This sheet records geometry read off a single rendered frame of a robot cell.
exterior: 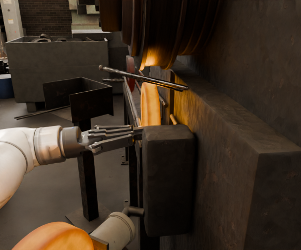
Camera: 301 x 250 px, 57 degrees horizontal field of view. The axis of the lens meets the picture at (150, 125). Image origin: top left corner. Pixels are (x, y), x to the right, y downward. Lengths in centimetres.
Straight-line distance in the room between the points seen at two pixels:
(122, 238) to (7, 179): 23
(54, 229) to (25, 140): 34
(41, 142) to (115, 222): 28
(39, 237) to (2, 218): 140
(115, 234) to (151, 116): 33
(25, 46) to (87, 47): 62
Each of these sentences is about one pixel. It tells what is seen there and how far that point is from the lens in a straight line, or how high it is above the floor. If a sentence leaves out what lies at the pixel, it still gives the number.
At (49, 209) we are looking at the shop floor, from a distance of 172.
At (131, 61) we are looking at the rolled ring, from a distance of 162.
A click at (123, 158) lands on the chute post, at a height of 1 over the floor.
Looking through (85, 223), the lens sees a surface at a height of 1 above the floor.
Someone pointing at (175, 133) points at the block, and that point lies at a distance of 55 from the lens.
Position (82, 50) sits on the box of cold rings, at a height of 65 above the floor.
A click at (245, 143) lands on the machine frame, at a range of 37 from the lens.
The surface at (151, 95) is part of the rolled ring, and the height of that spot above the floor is 82.
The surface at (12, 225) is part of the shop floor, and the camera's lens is 169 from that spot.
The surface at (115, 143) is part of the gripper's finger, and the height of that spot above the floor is 74.
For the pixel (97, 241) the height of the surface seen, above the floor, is 72.
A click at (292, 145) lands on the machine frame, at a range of 37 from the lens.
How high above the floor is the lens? 102
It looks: 22 degrees down
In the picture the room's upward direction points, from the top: straight up
